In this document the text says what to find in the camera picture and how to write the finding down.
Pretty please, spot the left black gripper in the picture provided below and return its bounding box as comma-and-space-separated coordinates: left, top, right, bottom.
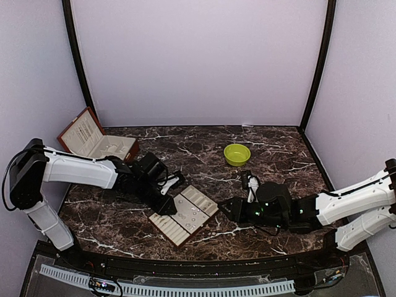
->
134, 178, 178, 216

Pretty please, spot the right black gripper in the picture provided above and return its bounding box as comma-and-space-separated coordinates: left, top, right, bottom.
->
217, 196, 287, 230

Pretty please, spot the beige jewelry tray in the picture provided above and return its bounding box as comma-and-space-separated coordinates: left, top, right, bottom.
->
148, 185, 219, 248

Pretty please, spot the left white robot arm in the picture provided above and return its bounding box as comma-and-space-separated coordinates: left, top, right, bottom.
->
1, 138, 184, 270

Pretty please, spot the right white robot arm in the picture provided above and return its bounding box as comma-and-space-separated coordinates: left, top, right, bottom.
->
218, 158, 395, 269

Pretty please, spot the brown wooden jewelry box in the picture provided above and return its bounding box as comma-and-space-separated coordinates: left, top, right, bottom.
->
57, 107, 139, 163

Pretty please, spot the green plastic bowl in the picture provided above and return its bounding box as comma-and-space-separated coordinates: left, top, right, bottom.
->
223, 144, 251, 167

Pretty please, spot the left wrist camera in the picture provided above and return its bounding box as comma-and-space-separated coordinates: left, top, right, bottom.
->
157, 171, 186, 195

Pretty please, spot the black front rail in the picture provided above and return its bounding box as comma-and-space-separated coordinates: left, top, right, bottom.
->
56, 227, 351, 286

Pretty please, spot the white slotted cable duct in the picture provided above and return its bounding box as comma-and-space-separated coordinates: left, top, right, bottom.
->
39, 264, 296, 296

